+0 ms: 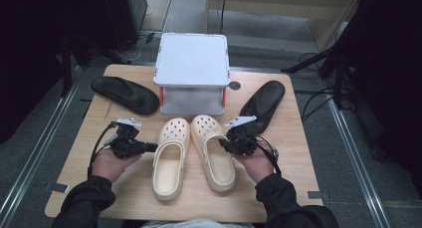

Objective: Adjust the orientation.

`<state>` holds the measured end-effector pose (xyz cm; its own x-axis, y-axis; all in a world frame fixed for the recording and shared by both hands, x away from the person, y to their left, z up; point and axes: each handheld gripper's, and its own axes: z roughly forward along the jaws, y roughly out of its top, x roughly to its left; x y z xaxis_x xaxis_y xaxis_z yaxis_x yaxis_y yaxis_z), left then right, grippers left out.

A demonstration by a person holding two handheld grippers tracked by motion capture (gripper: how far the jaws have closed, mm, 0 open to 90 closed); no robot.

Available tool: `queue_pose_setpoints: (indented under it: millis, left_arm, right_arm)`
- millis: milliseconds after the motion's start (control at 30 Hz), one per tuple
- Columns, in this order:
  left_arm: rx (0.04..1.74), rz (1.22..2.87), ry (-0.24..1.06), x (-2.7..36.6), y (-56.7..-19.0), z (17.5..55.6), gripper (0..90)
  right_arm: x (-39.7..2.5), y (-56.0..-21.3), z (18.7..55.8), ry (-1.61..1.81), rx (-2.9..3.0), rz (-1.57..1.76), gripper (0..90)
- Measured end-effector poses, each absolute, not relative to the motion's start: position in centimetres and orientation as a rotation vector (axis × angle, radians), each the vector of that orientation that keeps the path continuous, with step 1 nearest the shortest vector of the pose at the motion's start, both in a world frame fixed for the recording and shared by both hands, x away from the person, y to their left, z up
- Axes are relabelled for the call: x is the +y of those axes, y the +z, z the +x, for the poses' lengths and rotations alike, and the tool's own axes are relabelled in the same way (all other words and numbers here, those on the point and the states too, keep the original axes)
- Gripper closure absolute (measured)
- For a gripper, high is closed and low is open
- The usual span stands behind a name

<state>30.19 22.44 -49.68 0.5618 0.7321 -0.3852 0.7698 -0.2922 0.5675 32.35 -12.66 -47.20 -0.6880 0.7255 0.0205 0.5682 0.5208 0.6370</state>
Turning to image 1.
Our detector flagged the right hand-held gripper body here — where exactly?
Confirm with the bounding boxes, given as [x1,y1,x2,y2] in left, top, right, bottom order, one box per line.
[224,114,259,157]

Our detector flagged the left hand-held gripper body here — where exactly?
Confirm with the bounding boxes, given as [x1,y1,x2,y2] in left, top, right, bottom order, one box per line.
[110,117,144,159]

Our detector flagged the cream clog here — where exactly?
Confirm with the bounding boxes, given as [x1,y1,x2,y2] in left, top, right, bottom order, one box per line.
[190,114,238,193]
[151,116,192,202]

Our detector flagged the black flip-flop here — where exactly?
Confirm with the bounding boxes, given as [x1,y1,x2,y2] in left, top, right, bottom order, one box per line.
[238,80,287,136]
[90,76,160,116]

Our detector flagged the white two-tier shoe rack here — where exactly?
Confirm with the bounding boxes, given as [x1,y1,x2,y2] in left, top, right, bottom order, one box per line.
[152,32,231,116]

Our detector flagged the person's left hand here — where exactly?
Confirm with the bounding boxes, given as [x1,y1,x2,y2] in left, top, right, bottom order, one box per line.
[91,148,142,184]

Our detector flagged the person's right hand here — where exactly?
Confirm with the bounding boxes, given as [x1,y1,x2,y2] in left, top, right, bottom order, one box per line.
[237,147,275,184]

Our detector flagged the grey plug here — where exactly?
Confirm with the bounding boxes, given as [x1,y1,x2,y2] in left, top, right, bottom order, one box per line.
[104,132,119,146]

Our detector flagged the person's grey pants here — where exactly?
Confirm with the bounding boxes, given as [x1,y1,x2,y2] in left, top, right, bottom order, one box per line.
[142,218,257,228]

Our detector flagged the black metal stand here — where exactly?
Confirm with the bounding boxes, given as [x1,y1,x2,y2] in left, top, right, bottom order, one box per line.
[60,32,131,97]

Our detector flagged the black tripod stand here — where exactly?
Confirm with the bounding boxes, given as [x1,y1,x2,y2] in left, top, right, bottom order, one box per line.
[281,38,354,111]

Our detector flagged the dark cabinet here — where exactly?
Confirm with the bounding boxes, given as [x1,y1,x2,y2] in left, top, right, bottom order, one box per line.
[103,0,149,52]

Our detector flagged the light wooden cabinet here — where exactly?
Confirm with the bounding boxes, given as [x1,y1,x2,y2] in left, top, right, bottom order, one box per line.
[204,0,366,52]

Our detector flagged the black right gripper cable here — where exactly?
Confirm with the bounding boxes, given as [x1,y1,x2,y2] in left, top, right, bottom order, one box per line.
[256,134,283,176]

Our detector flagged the black floor cables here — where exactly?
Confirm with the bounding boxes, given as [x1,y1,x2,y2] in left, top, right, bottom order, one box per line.
[293,52,344,122]

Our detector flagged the metal floor rail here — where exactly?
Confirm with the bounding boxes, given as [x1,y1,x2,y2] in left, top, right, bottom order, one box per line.
[326,95,392,228]
[0,67,83,222]

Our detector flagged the white floor cable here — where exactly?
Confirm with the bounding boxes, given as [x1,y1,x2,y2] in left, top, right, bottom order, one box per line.
[115,35,149,62]

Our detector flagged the black hanging cable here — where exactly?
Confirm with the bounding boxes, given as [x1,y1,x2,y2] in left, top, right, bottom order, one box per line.
[217,0,229,35]

